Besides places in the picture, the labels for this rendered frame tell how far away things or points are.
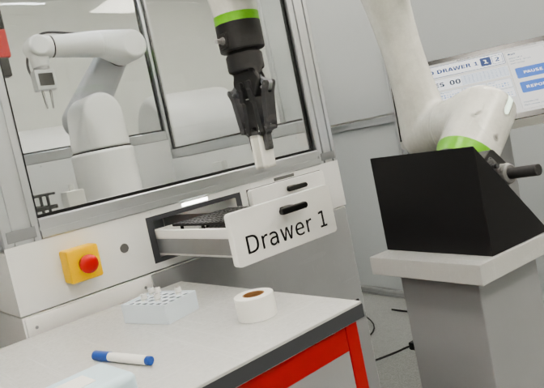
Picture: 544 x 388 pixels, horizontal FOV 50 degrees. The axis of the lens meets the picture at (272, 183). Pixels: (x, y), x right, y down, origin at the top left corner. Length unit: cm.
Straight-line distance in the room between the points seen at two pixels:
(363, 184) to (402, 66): 207
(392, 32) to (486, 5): 141
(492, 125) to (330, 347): 60
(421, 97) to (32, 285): 96
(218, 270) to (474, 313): 66
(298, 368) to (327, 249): 90
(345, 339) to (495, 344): 35
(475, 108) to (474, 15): 157
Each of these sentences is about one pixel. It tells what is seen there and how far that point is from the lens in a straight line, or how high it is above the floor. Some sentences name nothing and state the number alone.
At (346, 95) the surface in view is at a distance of 344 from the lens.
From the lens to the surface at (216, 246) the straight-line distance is 123.
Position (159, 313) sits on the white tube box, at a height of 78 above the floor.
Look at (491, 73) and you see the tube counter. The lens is 202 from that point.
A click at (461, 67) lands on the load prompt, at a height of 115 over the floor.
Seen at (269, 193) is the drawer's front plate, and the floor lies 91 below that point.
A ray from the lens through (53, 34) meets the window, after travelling 143.
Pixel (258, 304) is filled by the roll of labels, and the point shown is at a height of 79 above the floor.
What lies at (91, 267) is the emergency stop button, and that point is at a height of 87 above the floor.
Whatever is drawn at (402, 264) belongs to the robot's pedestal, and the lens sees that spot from 123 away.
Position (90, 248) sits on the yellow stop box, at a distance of 132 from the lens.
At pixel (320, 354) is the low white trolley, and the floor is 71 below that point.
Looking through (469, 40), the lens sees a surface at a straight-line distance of 288.
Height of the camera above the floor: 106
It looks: 5 degrees down
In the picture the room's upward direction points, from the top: 12 degrees counter-clockwise
